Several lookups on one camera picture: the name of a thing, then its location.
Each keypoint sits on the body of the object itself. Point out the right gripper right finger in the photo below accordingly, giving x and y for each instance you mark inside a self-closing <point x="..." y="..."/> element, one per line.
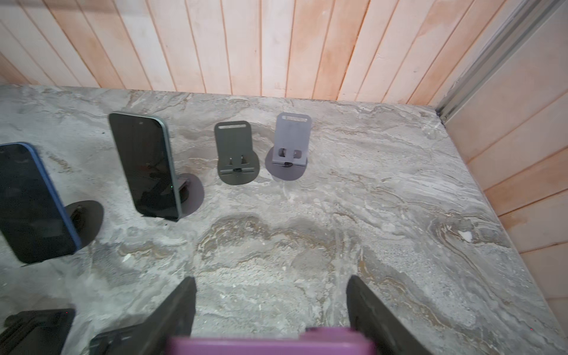
<point x="371" y="317"/>

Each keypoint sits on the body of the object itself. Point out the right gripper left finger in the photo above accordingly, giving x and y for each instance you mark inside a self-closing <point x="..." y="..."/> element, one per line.
<point x="174" y="317"/>

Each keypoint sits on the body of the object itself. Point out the black stand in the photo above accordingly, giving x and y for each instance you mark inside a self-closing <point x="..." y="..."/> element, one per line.
<point x="37" y="332"/>

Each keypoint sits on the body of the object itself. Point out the grey round stand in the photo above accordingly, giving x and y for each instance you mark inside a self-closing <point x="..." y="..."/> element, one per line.
<point x="238" y="163"/>

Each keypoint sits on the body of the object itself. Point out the purple phone stand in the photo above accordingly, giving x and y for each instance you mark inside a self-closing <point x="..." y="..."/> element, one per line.
<point x="288" y="158"/>

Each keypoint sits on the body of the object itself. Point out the grey stand back centre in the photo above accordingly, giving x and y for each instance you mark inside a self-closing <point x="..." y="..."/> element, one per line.
<point x="191" y="192"/>

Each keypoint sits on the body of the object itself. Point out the grey stand back left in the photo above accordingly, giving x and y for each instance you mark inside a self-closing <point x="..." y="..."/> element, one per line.
<point x="87" y="218"/>

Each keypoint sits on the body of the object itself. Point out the green phone back centre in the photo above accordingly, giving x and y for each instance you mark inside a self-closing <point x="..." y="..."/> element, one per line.
<point x="143" y="146"/>

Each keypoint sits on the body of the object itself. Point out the blue phone back left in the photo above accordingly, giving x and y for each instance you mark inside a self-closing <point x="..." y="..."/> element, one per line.
<point x="34" y="220"/>

